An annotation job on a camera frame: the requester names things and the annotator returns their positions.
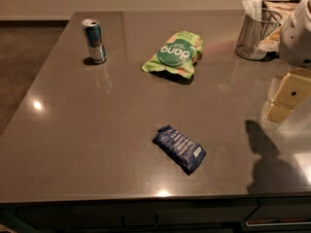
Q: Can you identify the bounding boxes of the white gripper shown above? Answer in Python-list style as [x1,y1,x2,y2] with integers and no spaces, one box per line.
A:
[264,0,311,123]

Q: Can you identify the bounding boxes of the green rice chip bag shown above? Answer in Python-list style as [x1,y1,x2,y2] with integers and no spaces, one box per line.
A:
[142,31,204,80]

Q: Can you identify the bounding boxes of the blue rxbar blueberry wrapper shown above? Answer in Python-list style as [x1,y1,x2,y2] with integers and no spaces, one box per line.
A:
[153,125,206,175]

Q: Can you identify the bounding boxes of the cardboard snack box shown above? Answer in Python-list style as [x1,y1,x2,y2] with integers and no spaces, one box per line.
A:
[258,0,307,53]

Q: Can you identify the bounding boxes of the metal mesh cup holder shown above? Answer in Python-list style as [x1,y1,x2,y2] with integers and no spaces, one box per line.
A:
[235,8,282,61]

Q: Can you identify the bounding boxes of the white napkins in holder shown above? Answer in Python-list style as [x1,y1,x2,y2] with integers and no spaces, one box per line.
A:
[242,0,262,20]

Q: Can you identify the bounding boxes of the dark cabinet drawer front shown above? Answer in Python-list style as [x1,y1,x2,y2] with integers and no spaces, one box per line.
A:
[245,197,311,227]

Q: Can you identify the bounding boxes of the silver blue drink can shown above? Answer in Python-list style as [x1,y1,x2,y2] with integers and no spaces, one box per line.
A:
[82,18,107,64]

